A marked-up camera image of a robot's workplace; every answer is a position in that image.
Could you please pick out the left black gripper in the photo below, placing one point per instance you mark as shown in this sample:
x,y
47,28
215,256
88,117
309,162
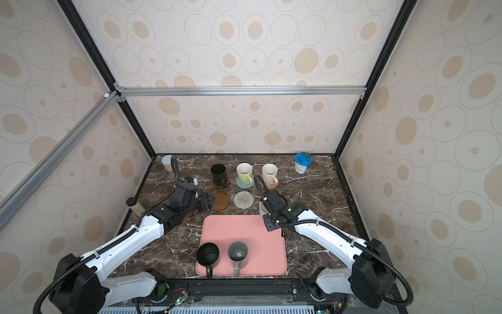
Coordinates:
x,y
207,201

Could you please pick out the blue handled white mug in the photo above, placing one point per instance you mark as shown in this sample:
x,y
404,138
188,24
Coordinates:
x,y
262,209

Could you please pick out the dark brown wooden coaster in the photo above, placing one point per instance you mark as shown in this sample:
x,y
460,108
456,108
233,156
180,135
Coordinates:
x,y
219,187

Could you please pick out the light brown wooden coaster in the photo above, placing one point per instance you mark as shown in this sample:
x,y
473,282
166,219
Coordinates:
x,y
221,201

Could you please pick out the woven rattan round coaster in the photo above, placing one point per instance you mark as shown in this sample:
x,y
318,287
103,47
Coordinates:
x,y
270,185

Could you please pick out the black mug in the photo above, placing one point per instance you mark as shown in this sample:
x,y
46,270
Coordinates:
x,y
208,256
219,174

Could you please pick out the white woven round coaster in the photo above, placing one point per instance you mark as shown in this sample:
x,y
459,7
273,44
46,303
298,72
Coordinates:
x,y
243,200

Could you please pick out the grey felt round coaster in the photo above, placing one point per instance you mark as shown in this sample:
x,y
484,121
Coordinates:
x,y
244,186

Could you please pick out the pink handled white mug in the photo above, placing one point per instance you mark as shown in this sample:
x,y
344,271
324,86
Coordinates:
x,y
269,174

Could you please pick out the grey mug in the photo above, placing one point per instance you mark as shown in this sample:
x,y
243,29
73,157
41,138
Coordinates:
x,y
238,255

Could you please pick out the green handled white mug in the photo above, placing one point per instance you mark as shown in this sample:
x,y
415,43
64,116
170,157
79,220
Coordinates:
x,y
244,174

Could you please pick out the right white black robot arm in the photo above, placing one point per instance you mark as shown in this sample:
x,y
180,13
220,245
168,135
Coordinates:
x,y
369,274

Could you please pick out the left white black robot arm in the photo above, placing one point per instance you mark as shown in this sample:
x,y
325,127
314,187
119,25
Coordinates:
x,y
113,255

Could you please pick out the pink rectangular tray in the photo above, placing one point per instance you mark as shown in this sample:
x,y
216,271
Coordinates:
x,y
266,250

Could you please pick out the pink jar white lid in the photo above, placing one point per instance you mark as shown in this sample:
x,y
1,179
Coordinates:
x,y
167,162

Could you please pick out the small bottle black cap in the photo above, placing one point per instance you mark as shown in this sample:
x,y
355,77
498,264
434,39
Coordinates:
x,y
135,206

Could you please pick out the white cup blue lid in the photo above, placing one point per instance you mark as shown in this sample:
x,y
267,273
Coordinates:
x,y
302,162

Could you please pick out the horizontal aluminium bar rear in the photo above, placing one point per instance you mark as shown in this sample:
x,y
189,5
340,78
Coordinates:
x,y
241,91

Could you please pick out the diagonal aluminium bar left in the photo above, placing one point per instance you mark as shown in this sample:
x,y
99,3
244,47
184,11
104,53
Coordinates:
x,y
38,175

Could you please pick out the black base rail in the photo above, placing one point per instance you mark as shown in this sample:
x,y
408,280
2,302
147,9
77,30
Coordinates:
x,y
243,288

